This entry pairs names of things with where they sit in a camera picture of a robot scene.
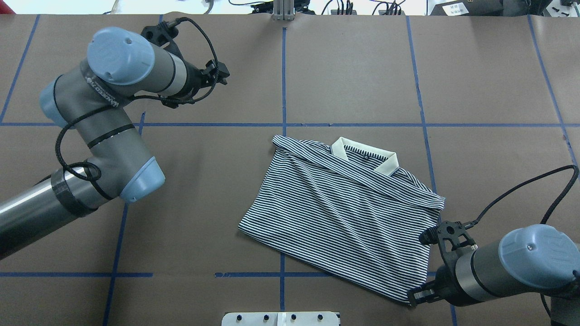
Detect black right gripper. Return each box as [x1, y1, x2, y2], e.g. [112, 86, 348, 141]
[406, 221, 476, 306]

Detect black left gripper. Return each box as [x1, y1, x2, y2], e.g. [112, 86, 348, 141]
[140, 23, 230, 109]

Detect navy white striped polo shirt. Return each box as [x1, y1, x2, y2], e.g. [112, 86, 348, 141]
[238, 135, 445, 305]

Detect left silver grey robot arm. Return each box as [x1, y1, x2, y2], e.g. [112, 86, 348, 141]
[0, 17, 230, 259]

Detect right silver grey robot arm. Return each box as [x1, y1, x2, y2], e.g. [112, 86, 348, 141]
[407, 221, 580, 326]

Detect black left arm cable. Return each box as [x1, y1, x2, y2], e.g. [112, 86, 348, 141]
[55, 17, 220, 201]

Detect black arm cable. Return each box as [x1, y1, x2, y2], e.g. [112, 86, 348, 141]
[469, 165, 580, 326]
[55, 17, 220, 201]

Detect grey aluminium frame post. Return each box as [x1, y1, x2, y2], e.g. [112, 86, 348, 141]
[272, 0, 295, 21]

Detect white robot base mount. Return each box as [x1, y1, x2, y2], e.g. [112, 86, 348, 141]
[221, 311, 341, 326]

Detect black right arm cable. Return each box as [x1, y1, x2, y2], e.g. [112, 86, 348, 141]
[469, 165, 580, 326]

